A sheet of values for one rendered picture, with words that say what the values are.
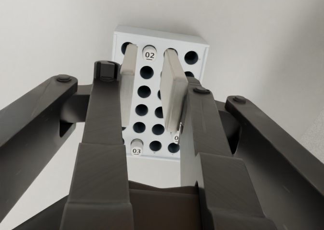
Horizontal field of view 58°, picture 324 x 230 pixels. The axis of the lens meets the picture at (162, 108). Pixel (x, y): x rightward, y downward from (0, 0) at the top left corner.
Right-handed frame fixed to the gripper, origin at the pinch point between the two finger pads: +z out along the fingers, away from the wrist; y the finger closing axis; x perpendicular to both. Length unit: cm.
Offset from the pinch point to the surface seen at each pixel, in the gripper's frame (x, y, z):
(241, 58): -0.2, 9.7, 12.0
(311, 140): -46, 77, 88
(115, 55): -0.8, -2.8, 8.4
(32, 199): -21.1, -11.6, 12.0
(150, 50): 0.4, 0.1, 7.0
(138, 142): -9.0, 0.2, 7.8
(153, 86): -3.2, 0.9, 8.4
